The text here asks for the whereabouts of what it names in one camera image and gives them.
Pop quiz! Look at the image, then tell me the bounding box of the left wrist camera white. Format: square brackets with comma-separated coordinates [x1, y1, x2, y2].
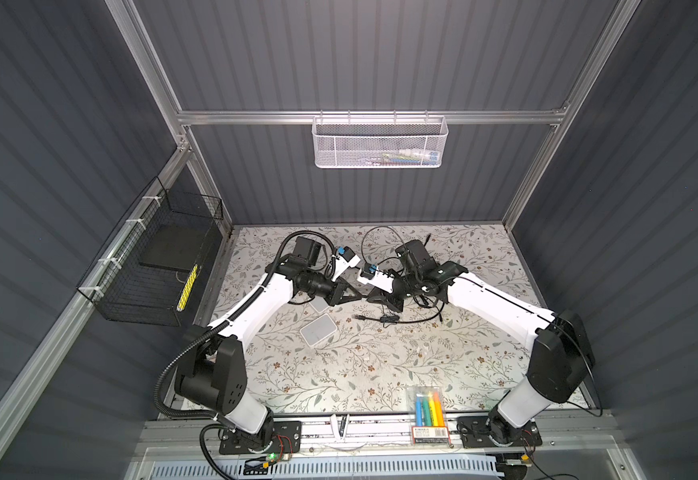
[332, 246, 361, 282]

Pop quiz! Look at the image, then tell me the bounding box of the box of coloured markers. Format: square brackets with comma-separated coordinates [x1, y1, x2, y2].
[407, 386, 450, 445]

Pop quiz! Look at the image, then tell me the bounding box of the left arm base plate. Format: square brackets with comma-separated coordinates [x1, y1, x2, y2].
[218, 421, 303, 455]

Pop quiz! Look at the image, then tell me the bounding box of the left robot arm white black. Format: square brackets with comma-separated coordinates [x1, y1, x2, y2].
[174, 248, 361, 435]

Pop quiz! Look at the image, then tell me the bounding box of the black corrugated cable conduit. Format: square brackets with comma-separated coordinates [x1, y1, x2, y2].
[153, 230, 338, 480]

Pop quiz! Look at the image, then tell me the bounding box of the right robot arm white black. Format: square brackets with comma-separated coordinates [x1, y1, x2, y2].
[358, 261, 595, 445]

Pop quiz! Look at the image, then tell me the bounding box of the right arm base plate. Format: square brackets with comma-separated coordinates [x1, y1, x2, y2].
[456, 415, 543, 448]

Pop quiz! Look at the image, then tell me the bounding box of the black pad in basket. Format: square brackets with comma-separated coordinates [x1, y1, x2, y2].
[139, 225, 205, 273]

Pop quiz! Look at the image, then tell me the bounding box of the floral table mat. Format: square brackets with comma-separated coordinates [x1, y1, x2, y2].
[245, 224, 538, 413]

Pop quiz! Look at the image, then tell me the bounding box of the white wire mesh basket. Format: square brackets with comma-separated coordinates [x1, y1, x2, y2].
[311, 115, 449, 169]

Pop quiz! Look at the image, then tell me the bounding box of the white perforated cable tray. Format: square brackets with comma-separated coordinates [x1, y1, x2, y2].
[147, 454, 500, 480]

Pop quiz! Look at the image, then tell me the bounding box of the black wire basket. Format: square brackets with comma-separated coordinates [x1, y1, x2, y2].
[78, 181, 225, 327]

